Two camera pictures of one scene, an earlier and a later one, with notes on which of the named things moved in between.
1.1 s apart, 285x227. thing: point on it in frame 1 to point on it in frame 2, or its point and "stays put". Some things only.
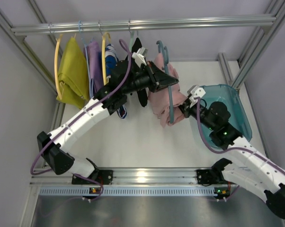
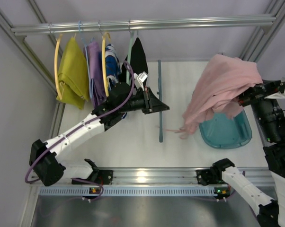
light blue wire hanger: (87, 59) stays put
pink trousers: (159, 102) to (223, 79)
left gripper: (153, 77) to (147, 101)
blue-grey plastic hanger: (165, 52) to (159, 93)
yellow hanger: (105, 80) stays put
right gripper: (186, 107) to (244, 96)
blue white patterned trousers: (111, 58) stays put
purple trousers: (95, 64) stays put
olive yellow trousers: (73, 74) stays put
